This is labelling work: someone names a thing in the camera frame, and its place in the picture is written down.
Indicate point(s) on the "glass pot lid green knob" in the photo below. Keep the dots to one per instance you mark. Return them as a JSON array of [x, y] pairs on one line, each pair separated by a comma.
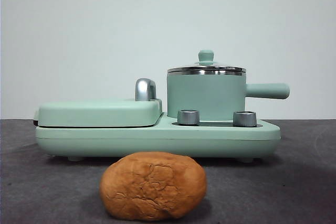
[[206, 56]]

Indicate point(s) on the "brown potato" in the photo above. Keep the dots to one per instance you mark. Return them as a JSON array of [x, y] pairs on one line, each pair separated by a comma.
[[152, 187]]

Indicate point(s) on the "silver control knob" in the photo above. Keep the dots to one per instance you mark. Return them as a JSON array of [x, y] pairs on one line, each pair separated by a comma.
[[244, 118], [188, 117]]

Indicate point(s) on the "green breakfast machine base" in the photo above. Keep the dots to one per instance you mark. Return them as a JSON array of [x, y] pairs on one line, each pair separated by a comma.
[[157, 142]]

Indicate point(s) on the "green griddle cover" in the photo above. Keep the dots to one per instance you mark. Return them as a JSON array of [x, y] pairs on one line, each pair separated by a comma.
[[97, 113]]

